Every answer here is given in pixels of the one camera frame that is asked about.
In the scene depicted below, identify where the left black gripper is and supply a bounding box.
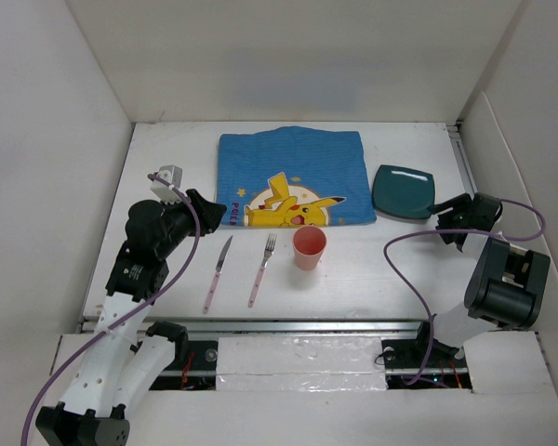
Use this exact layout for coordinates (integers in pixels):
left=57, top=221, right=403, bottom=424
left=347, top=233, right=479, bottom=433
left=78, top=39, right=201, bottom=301
left=154, top=189, right=224, bottom=258

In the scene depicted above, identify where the teal plate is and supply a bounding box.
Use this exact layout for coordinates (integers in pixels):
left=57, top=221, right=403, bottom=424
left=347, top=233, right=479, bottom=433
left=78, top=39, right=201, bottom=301
left=372, top=164, right=435, bottom=220

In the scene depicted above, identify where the blue Pikachu cloth placemat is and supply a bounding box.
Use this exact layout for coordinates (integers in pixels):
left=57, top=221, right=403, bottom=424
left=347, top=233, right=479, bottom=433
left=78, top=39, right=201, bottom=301
left=217, top=126, right=376, bottom=228

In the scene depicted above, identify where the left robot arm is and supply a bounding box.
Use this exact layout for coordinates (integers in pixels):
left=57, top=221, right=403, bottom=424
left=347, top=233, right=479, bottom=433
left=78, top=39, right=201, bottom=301
left=35, top=187, right=227, bottom=445

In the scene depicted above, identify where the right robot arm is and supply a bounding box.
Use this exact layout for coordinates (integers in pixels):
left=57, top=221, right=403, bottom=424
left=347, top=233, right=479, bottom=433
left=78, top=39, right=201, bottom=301
left=411, top=233, right=551, bottom=366

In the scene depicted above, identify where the pink plastic cup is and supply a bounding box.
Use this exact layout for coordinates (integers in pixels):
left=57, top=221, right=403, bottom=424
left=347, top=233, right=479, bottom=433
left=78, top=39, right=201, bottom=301
left=292, top=226, right=327, bottom=271

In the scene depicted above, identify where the white foam block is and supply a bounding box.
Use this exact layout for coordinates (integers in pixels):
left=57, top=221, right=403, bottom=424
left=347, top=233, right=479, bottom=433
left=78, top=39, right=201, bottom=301
left=216, top=335, right=387, bottom=393

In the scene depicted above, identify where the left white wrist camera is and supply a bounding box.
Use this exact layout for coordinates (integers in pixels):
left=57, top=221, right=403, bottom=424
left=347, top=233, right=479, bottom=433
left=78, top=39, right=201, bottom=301
left=150, top=164, right=182, bottom=204

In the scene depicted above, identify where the pink handled knife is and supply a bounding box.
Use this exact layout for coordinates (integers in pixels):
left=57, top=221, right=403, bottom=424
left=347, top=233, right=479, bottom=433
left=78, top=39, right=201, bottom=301
left=202, top=236, right=233, bottom=314

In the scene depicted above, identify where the pink handled fork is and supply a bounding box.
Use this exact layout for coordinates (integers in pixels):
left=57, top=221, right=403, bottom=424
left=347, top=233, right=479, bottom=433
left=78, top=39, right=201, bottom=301
left=247, top=233, right=277, bottom=308

